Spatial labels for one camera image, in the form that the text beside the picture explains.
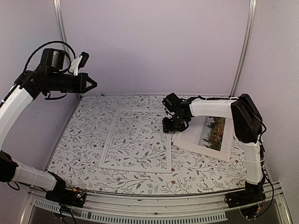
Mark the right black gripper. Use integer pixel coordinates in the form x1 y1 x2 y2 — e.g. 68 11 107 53
163 113 187 133

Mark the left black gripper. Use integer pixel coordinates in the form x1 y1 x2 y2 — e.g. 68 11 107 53
48 71 97 93

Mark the white mat board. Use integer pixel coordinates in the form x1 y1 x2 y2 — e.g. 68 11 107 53
172 116 234 162

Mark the white picture frame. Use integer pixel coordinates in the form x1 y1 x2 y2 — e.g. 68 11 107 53
99 109 171 174

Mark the landscape photo print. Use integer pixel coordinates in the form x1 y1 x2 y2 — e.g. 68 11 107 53
199 117 225 151

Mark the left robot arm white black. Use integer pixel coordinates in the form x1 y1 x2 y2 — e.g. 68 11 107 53
0 49 97 203

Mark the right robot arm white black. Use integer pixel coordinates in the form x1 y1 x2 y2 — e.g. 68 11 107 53
162 93 267 203

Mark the floral patterned table mat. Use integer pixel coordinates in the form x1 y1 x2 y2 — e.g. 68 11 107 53
48 95 246 195

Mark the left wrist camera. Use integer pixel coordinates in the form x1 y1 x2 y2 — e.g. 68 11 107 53
69 52 89 76

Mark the left aluminium corner post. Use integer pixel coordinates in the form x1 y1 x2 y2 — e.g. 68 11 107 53
53 0 67 42

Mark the aluminium corner post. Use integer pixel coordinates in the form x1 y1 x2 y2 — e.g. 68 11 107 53
229 0 257 97
53 0 67 42

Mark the front aluminium rail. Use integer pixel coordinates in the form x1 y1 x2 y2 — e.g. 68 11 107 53
20 182 295 224

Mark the right black cable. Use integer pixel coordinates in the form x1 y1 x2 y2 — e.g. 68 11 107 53
254 172 274 217

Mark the black cable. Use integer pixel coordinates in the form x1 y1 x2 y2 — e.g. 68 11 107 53
58 200 78 224
254 172 274 217

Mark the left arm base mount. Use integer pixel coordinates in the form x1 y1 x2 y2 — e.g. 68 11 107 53
45 185 86 208

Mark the left black cable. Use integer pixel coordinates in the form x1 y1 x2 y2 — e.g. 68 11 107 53
58 200 78 224

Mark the right aluminium corner post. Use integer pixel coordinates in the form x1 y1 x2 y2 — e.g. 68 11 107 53
229 0 257 97

